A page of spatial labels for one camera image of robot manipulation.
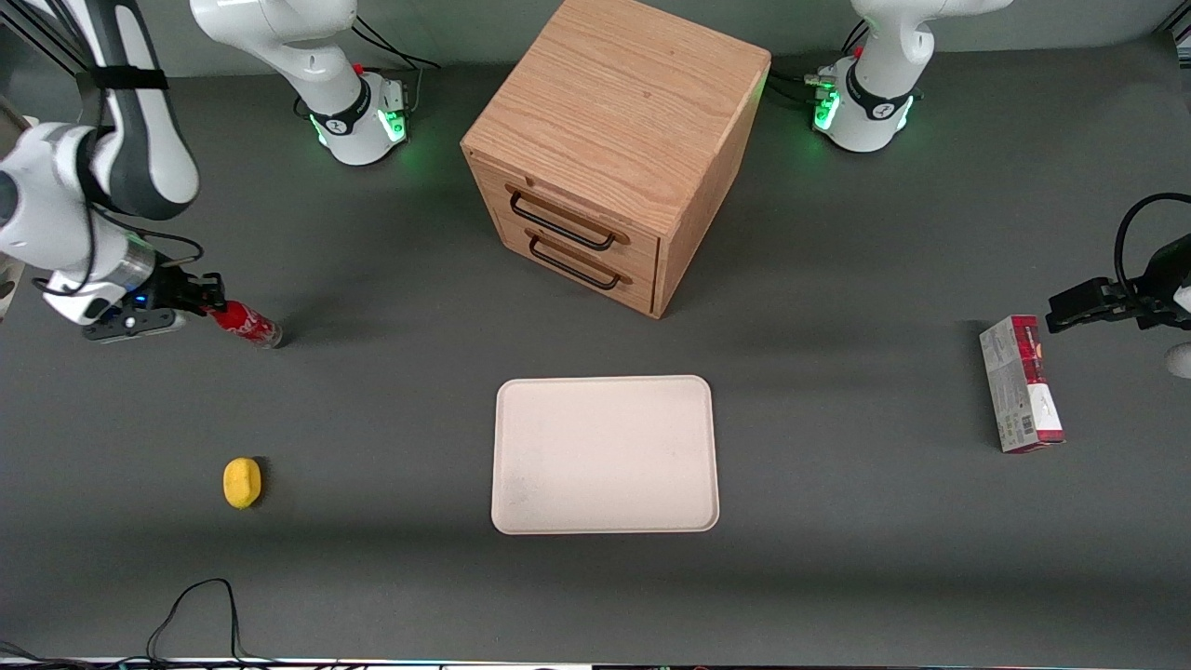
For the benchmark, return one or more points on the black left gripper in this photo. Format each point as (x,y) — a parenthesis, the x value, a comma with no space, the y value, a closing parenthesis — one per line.
(1159,285)

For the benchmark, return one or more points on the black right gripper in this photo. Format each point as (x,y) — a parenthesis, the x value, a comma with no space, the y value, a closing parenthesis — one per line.
(171,289)

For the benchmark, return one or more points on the red coke bottle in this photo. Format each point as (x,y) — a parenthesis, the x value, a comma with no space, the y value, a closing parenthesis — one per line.
(247,326)

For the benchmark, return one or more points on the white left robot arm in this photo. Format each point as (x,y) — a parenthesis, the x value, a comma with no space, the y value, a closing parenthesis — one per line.
(875,93)

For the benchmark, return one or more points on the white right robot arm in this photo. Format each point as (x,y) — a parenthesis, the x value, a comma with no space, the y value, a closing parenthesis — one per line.
(140,158)

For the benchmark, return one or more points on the beige rectangular tray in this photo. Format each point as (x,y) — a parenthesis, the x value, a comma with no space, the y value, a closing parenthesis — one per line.
(605,456)

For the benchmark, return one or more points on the red plaid cardboard box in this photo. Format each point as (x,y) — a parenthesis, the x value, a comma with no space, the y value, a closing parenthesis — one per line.
(1019,381)

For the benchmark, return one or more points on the yellow lemon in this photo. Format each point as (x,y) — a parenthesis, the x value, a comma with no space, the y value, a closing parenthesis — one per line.
(242,484)

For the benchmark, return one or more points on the oak wooden drawer cabinet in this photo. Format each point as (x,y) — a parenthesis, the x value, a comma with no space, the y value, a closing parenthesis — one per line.
(614,112)

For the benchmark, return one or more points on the gray wrist camera mount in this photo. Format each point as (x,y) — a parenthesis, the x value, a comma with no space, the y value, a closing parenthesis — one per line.
(130,326)

